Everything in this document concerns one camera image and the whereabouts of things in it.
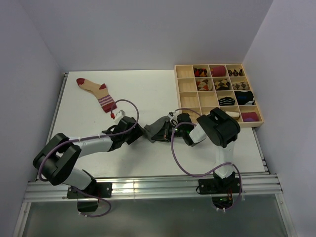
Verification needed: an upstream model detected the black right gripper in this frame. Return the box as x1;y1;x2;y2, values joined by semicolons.
153;120;186;142

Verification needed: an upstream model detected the tan orange argyle sock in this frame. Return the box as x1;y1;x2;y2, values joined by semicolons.
196;78;213;91

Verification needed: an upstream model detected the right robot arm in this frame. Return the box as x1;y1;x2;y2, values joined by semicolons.
152;107;241;193

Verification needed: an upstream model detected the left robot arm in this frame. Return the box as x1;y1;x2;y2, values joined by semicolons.
33;116;144;197

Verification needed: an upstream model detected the tan sock with purple stripes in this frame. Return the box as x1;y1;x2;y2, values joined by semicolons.
76;78;117;113

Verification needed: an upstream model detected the wooden compartment tray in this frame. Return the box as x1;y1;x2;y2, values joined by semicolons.
174;64;264;128

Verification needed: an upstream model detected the black white striped rolled sock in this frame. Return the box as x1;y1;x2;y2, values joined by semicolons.
218;96;236;106

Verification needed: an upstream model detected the beige rolled sock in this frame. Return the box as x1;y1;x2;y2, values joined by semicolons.
225;111;240;120

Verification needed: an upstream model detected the red orange argyle rolled sock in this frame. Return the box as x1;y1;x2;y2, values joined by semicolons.
193;68;208;77

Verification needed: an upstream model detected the brown tan argyle rolled sock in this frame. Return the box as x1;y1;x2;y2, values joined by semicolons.
214;79;230;91

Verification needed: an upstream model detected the magenta purple rolled sock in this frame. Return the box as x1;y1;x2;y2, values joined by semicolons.
241;112;259;122

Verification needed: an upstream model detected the black blue rolled sock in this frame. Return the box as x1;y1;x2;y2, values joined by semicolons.
235;91;255;106

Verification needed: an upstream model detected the crimson rolled sock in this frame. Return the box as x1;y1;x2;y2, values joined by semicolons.
210;66;226;77

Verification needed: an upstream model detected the grey brown argyle rolled sock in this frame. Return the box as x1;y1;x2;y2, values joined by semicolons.
232;81;249;90

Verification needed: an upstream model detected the brown white argyle rolled sock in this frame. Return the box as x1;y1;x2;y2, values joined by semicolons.
228;68;244;77

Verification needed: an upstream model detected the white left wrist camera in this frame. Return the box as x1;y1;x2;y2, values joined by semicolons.
111;110;126;125

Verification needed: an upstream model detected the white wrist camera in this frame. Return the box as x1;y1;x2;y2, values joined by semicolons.
167;112;178;125
111;110;126;125

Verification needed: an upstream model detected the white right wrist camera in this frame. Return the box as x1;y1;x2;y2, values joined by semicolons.
167;112;178;125

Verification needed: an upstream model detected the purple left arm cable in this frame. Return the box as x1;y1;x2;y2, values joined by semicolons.
38;99;139;218

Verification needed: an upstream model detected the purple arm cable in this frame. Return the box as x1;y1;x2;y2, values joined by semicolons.
169;108;244;212
38;99;139;218

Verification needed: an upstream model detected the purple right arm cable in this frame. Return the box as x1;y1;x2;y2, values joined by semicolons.
169;108;244;212

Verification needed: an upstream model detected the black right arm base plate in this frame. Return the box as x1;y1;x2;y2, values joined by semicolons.
196;177;242;210

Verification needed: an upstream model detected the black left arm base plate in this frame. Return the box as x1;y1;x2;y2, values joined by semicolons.
67;182;113;213

